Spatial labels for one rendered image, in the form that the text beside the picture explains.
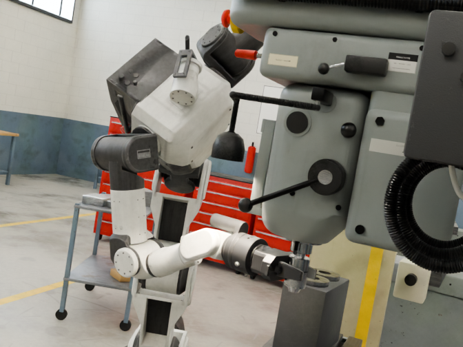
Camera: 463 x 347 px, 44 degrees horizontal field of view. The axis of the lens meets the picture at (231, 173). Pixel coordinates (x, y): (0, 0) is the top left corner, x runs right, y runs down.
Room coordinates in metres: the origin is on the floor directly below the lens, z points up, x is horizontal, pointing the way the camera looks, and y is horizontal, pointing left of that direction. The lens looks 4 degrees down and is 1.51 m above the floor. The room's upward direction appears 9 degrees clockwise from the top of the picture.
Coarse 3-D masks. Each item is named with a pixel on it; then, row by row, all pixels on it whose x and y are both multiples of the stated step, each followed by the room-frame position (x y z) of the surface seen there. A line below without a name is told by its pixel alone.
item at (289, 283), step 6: (294, 264) 1.21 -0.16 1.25; (300, 264) 1.21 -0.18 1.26; (306, 264) 1.22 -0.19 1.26; (300, 270) 1.21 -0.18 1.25; (306, 270) 1.22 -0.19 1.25; (306, 276) 1.22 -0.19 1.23; (288, 282) 1.22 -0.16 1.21; (294, 282) 1.21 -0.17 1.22; (300, 282) 1.21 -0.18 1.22; (306, 282) 1.23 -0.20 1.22; (300, 288) 1.21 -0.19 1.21
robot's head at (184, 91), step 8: (184, 64) 1.50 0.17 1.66; (192, 64) 1.50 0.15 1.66; (192, 72) 1.49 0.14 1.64; (176, 80) 1.47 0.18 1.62; (184, 80) 1.46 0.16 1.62; (192, 80) 1.47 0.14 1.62; (176, 88) 1.45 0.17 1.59; (184, 88) 1.45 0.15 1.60; (192, 88) 1.47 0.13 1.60; (176, 96) 1.48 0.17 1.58; (184, 96) 1.47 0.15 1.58; (192, 96) 1.47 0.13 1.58; (184, 104) 1.50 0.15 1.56
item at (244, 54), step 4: (236, 52) 1.41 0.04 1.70; (240, 52) 1.41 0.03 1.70; (244, 52) 1.40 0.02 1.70; (248, 52) 1.40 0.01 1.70; (252, 52) 1.39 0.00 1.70; (256, 52) 1.40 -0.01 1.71; (236, 56) 1.42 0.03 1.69; (240, 56) 1.41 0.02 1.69; (244, 56) 1.40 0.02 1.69; (248, 56) 1.40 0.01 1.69; (252, 56) 1.39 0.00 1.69; (256, 56) 1.40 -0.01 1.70; (260, 56) 1.39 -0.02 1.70
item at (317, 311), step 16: (320, 272) 1.64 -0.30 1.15; (320, 288) 1.48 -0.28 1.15; (336, 288) 1.54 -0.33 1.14; (288, 304) 1.50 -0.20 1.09; (304, 304) 1.48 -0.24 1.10; (320, 304) 1.46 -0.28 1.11; (336, 304) 1.56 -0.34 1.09; (288, 320) 1.49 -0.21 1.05; (304, 320) 1.47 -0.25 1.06; (320, 320) 1.45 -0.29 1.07; (336, 320) 1.59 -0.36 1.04; (288, 336) 1.49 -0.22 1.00; (304, 336) 1.47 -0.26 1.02; (320, 336) 1.47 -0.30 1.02; (336, 336) 1.62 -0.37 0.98
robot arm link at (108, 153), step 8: (112, 136) 1.54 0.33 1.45; (104, 144) 1.51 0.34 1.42; (112, 144) 1.49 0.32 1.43; (120, 144) 1.47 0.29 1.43; (96, 152) 1.52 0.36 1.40; (104, 152) 1.50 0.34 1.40; (112, 152) 1.48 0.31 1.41; (120, 152) 1.46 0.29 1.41; (96, 160) 1.53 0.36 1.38; (104, 160) 1.51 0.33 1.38; (112, 160) 1.49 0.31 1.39; (120, 160) 1.47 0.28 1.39; (104, 168) 1.54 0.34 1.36; (112, 168) 1.49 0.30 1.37; (120, 168) 1.47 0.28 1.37; (112, 176) 1.49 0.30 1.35; (120, 176) 1.47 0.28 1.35; (128, 176) 1.48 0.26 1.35; (136, 176) 1.49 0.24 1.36; (112, 184) 1.49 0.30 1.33; (120, 184) 1.48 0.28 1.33; (128, 184) 1.48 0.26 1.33; (136, 184) 1.49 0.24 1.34; (144, 184) 1.52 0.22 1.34
